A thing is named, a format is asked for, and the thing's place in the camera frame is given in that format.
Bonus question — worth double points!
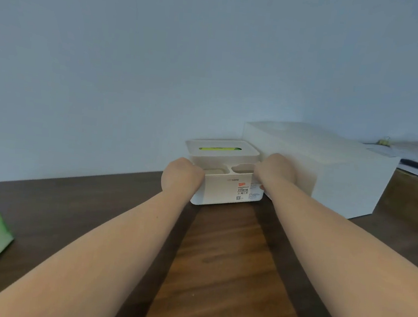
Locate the person's left hand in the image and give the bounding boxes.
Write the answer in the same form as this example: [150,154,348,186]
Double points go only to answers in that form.
[159,155,207,205]

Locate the person's right hand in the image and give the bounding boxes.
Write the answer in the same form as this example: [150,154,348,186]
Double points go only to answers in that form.
[251,151,300,203]

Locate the white tissue organizer box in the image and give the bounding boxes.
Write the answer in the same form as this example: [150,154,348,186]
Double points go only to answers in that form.
[185,154,268,212]

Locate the person's right forearm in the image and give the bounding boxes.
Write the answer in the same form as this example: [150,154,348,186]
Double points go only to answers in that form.
[253,179,418,317]

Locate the person's left forearm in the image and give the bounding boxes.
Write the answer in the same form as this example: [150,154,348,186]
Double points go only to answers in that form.
[0,174,197,317]

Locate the white tissue box lid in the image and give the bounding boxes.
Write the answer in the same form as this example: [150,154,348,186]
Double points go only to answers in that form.
[184,136,262,164]

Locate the large white box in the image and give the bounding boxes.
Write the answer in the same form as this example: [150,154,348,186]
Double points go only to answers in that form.
[235,117,404,224]

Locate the white paper sheets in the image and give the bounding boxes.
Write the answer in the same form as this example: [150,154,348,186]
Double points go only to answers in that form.
[361,136,418,163]

